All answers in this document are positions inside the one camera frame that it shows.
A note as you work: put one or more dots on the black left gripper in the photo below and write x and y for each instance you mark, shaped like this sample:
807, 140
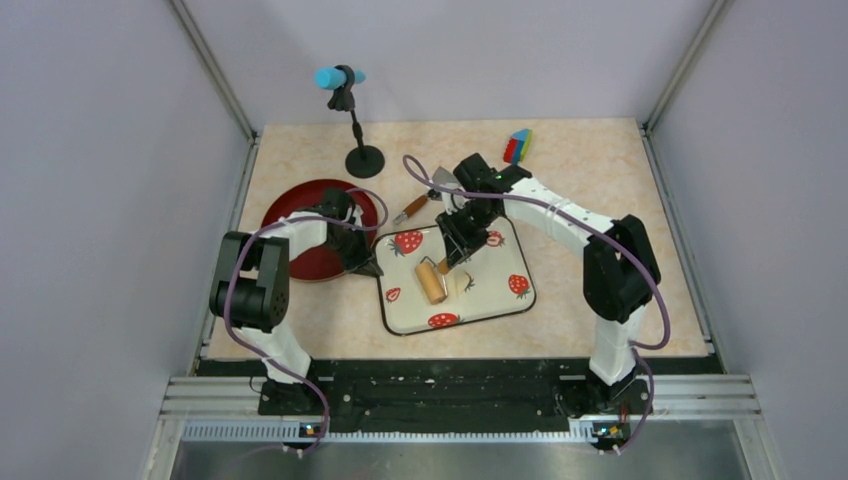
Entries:
359, 263

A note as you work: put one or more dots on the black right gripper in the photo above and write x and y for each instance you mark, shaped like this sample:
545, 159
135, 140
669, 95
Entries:
458, 246

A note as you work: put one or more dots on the white dough lump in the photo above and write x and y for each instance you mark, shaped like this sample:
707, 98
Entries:
457, 282

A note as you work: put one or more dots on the wooden dough roller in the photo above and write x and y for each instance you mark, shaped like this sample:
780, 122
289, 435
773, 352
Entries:
432, 278

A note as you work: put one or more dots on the white strawberry print tray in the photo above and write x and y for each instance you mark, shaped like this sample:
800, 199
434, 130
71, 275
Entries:
416, 298

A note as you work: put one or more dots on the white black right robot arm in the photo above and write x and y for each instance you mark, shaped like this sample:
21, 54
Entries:
620, 274

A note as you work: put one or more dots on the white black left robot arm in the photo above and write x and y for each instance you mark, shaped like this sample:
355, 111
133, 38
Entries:
251, 283

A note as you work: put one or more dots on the dark red round plate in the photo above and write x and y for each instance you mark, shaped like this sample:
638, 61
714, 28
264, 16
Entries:
319, 263

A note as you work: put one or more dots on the black microphone stand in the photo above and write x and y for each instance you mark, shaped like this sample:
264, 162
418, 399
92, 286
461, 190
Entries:
363, 161

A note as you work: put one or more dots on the colourful block toy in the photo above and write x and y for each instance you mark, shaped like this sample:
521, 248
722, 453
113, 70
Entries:
517, 146

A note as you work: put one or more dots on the blue toy microphone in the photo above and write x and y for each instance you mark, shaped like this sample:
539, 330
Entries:
332, 78

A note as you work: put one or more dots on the metal scraper wooden handle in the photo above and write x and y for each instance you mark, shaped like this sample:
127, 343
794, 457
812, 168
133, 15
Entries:
424, 195

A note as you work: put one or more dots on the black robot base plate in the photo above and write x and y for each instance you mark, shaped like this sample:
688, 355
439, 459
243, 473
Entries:
455, 396

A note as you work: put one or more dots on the aluminium frame rail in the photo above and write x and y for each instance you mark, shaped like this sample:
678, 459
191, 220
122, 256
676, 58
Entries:
701, 427

